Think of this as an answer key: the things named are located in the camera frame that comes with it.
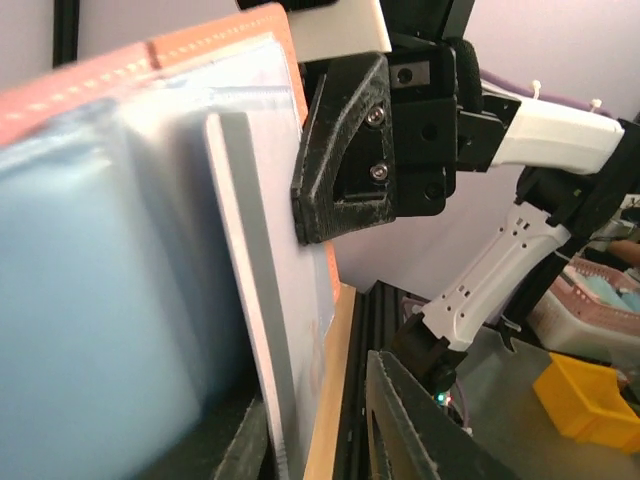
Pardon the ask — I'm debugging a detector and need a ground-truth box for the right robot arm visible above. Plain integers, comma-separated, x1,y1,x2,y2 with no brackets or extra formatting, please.
288,1,639,393

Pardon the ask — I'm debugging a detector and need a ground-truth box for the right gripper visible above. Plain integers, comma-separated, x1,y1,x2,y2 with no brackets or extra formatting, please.
290,39,518,245

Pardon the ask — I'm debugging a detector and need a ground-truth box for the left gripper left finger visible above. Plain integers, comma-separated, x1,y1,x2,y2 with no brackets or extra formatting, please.
164,394,276,480

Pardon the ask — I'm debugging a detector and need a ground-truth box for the pink basket with masks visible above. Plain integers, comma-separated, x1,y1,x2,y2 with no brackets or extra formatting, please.
527,257,639,364

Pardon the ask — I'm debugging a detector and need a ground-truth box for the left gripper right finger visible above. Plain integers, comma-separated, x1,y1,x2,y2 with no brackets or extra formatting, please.
365,350,518,480

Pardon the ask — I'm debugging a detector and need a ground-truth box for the black aluminium frame rail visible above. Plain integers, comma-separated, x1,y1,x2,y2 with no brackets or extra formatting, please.
333,281,425,480

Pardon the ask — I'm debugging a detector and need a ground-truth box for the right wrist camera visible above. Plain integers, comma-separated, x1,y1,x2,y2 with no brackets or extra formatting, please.
273,0,391,63

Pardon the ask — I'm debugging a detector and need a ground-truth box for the yellow bin off table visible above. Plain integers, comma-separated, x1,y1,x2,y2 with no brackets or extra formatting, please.
533,353,639,454

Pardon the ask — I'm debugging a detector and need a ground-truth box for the pink leather card holder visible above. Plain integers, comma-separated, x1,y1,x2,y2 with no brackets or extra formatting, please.
1,3,339,479

